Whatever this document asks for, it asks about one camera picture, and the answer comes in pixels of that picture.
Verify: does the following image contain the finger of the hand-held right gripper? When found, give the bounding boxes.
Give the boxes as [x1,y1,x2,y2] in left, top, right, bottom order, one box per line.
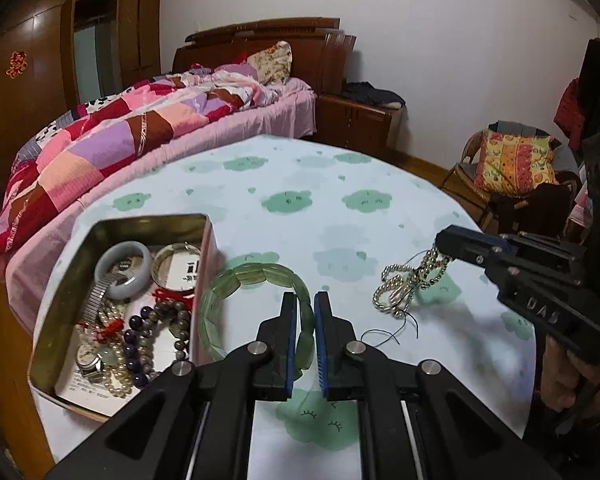
[435,225,512,272]

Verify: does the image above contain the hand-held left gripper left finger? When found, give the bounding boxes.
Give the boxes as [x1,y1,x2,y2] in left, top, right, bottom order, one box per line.
[45,291,299,480]

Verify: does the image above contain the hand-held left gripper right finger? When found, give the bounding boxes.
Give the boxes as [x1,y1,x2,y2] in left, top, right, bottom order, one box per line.
[313,290,562,480]

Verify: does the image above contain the pearl bead necklace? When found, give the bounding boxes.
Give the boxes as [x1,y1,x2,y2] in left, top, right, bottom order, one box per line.
[359,244,455,347]

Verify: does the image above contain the green jade bracelet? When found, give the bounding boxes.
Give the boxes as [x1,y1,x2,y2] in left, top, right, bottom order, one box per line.
[197,262,315,370]

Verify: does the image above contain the dark purple bead bracelet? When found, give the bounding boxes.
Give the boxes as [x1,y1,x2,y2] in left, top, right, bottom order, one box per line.
[122,313,157,389]

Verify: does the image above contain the red knotted cord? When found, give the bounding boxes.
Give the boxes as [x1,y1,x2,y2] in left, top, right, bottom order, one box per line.
[82,317,126,344]
[152,287,196,307]

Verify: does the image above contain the metal tin box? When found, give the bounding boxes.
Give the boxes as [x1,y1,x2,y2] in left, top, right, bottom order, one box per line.
[27,213,226,424]

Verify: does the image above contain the person's right hand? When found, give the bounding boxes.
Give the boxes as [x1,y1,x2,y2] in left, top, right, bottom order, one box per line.
[539,334,600,428]

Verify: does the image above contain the wicker chair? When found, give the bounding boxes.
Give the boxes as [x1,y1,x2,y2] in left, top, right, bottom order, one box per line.
[442,120,584,237]

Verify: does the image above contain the dark brown garment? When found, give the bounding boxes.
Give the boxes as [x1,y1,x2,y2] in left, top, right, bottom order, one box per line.
[489,182,579,242]

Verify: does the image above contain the colourful patterned cushion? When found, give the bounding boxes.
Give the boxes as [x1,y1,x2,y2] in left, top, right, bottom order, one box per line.
[473,129,556,197]

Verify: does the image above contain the red hanging garment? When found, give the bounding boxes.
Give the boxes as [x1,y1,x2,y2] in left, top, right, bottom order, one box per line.
[553,78,584,149]

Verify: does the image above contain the thin silver bangle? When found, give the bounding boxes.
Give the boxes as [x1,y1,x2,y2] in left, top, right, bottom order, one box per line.
[151,242,204,294]

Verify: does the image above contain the wooden nightstand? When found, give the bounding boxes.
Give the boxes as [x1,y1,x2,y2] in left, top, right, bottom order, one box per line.
[315,92,406,154]

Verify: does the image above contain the pale grey jade bangle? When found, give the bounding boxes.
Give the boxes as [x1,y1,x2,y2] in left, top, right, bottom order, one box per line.
[94,241,154,299]

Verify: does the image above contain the black hanging garment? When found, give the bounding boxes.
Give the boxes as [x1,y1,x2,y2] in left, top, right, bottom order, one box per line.
[577,37,600,142]

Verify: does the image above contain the dark folded clothes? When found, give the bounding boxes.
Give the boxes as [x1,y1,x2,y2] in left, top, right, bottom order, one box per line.
[340,81,406,107]

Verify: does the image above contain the silver wristwatch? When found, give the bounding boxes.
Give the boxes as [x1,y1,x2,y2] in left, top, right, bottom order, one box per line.
[74,258,134,379]

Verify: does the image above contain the printed paper sheets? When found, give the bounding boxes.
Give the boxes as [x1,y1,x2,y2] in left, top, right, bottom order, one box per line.
[55,255,204,419]

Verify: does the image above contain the pink bed sheet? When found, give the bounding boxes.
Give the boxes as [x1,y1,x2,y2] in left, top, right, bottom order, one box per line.
[5,77,317,334]

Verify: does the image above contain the wooden bed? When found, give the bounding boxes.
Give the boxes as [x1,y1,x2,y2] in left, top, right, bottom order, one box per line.
[0,17,359,334]

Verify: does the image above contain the floral pillow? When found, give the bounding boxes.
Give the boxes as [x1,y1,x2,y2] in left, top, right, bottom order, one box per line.
[246,39,294,85]

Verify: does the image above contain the patchwork quilt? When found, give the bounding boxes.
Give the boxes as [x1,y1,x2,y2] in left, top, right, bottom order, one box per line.
[0,67,277,282]

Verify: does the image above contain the red paper decoration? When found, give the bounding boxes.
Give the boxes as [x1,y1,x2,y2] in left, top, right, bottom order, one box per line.
[5,50,29,79]

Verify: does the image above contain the wooden wardrobe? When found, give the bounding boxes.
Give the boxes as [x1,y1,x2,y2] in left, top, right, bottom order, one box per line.
[0,0,164,197]

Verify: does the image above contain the brown bead bracelet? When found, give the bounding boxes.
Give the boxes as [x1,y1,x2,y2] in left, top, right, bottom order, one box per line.
[142,300,194,362]

